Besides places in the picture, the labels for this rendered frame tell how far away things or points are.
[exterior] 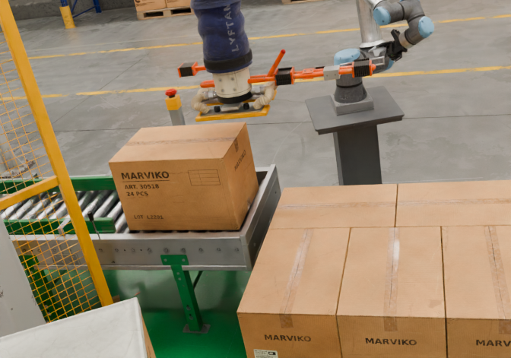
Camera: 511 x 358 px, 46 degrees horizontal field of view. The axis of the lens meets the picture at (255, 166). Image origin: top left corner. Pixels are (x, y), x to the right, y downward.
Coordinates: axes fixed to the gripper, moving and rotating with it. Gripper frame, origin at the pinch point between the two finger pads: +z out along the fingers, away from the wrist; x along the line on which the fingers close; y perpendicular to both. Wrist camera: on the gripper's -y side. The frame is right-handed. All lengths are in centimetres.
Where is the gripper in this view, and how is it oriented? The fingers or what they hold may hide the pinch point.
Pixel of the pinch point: (379, 55)
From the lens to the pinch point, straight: 336.6
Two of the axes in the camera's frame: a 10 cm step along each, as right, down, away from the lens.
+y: -0.7, 9.3, -3.7
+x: 8.8, 2.3, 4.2
